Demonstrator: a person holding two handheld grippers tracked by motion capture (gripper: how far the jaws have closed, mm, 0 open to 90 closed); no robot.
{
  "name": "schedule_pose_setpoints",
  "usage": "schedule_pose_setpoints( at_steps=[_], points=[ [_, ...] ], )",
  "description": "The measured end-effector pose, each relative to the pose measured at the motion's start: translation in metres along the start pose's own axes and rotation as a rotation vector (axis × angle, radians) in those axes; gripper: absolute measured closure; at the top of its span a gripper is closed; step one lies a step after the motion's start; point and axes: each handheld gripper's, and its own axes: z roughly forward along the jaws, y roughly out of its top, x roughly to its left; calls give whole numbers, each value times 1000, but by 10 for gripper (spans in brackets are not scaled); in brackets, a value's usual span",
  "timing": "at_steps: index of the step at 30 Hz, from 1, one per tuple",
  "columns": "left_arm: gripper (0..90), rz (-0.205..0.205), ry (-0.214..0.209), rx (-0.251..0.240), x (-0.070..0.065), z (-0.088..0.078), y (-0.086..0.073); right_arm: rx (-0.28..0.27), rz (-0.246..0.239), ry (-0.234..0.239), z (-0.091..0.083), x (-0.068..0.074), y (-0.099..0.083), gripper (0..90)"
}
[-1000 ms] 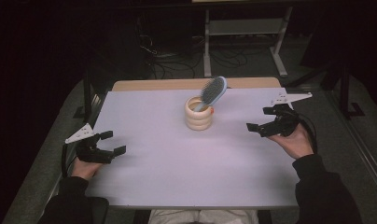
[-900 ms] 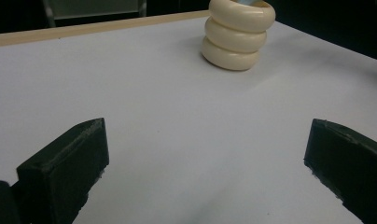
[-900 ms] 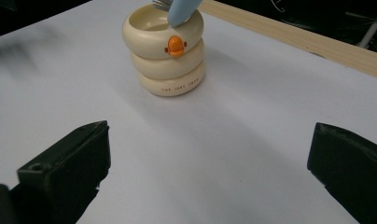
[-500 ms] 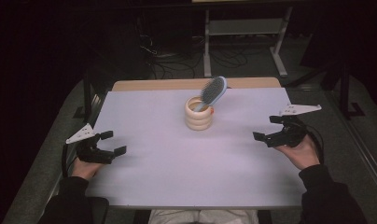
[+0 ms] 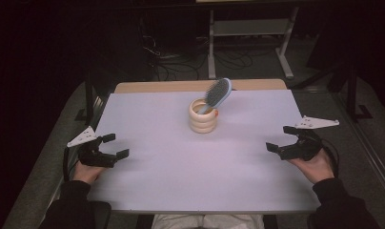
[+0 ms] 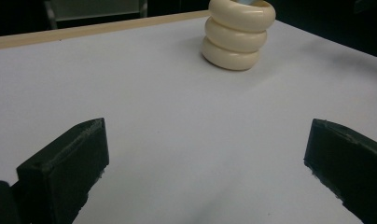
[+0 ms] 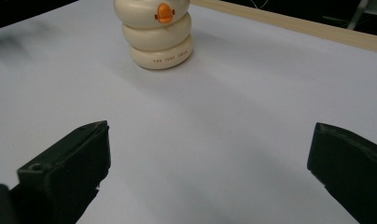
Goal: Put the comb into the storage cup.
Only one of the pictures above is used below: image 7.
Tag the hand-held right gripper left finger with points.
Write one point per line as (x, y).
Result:
(68, 174)

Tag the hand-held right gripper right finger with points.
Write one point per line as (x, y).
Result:
(354, 174)

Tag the cream ringed duck holder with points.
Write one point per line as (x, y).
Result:
(155, 40)

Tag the white metal stand frame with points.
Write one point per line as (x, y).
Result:
(364, 11)

